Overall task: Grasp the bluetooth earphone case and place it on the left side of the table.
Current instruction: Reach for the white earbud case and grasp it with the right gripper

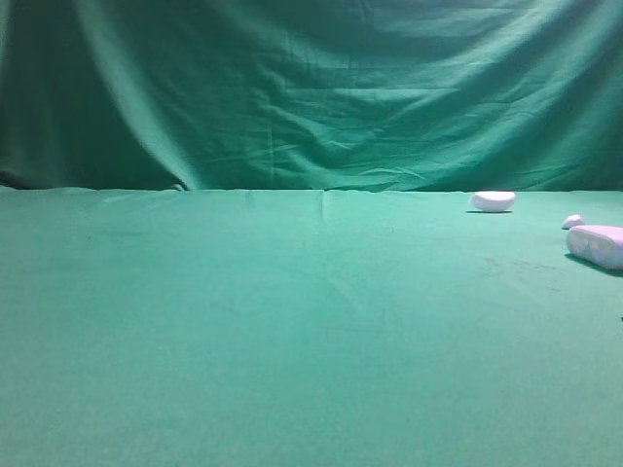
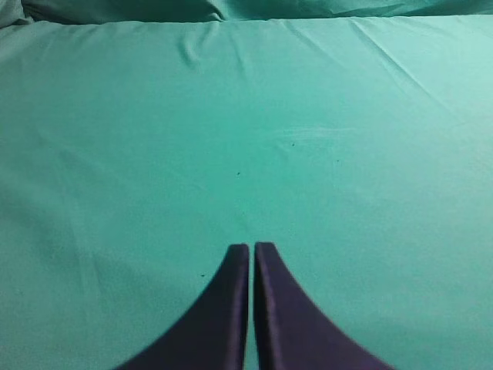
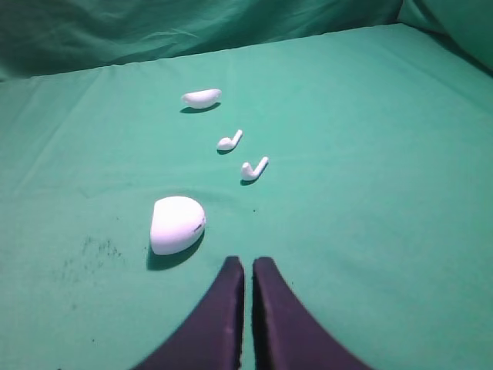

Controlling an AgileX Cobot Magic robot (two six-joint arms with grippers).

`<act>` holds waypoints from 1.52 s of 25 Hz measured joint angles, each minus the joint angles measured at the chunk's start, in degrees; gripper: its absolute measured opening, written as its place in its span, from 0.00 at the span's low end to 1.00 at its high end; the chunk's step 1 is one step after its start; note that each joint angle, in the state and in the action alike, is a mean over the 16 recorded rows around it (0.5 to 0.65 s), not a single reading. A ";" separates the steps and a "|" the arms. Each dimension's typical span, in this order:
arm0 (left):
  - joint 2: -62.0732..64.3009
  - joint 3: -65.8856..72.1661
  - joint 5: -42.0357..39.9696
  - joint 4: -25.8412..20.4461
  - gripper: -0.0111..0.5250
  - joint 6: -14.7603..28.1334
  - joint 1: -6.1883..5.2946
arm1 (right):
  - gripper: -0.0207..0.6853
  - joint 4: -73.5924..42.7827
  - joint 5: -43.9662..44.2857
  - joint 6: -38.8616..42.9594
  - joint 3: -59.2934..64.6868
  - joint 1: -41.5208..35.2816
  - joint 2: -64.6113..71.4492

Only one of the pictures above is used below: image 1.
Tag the small white earbud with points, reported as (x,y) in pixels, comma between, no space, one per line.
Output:
(572,221)

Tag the green backdrop cloth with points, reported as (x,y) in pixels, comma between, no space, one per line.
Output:
(312,95)

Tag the white earphone case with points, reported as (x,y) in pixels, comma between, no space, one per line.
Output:
(493,201)

